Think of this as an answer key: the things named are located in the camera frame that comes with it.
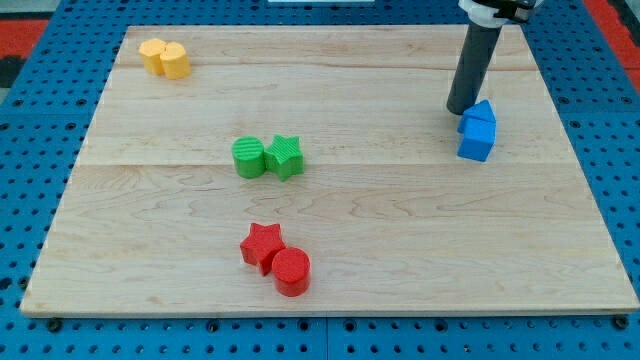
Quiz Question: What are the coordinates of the yellow heart block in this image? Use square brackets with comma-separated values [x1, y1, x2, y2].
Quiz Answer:
[160, 42, 191, 80]

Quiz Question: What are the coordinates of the dark grey cylindrical pointer rod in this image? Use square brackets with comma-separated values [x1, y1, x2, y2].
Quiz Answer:
[446, 22, 502, 115]

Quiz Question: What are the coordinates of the red cylinder block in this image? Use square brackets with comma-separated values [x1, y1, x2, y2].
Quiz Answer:
[271, 247, 311, 297]

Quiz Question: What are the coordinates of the green cylinder block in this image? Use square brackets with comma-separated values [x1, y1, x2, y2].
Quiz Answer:
[231, 136, 266, 179]

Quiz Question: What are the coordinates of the yellow hexagon block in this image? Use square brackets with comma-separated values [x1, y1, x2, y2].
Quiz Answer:
[138, 38, 167, 75]

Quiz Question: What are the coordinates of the blue cube block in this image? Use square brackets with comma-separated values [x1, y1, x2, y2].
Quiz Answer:
[457, 117, 496, 162]

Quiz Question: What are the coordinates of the light wooden board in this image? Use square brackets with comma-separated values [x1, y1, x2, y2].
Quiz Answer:
[21, 25, 639, 318]

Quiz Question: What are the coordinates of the red star block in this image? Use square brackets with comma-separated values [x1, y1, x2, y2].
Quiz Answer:
[240, 223, 286, 276]

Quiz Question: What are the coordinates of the blue triangle block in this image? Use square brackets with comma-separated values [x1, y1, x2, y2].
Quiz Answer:
[457, 100, 496, 134]

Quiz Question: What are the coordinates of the green star block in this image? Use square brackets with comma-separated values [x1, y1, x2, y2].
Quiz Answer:
[264, 135, 304, 181]

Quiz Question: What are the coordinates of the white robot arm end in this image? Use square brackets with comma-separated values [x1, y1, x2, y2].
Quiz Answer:
[458, 0, 544, 28]

